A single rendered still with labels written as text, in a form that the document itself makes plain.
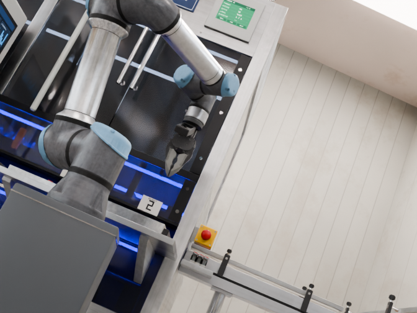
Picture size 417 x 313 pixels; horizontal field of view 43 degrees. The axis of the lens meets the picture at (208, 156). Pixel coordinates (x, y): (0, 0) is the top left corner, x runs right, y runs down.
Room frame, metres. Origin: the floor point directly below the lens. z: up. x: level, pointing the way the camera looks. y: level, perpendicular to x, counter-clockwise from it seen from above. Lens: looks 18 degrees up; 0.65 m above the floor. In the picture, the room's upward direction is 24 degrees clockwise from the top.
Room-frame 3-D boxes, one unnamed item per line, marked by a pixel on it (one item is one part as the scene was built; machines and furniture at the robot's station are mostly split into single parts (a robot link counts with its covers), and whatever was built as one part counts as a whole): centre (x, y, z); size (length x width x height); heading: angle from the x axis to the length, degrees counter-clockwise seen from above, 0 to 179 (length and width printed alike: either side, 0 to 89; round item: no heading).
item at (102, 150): (1.30, 0.25, 0.96); 0.13 x 0.12 x 0.14; 51
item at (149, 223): (1.85, 0.15, 0.90); 0.34 x 0.26 x 0.04; 174
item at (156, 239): (1.92, 0.32, 0.87); 0.70 x 0.48 x 0.02; 85
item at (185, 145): (1.70, 0.09, 1.22); 0.09 x 0.08 x 0.12; 175
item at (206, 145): (2.05, 0.03, 1.40); 0.05 x 0.01 x 0.80; 85
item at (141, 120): (2.08, 0.21, 1.50); 0.43 x 0.01 x 0.59; 85
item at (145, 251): (1.88, 0.07, 0.79); 0.34 x 0.03 x 0.13; 175
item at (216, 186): (2.53, -0.09, 1.50); 0.85 x 0.01 x 0.59; 175
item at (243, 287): (2.18, -0.42, 0.92); 0.69 x 0.15 x 0.16; 85
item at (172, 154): (1.69, 0.11, 1.11); 0.06 x 0.03 x 0.09; 175
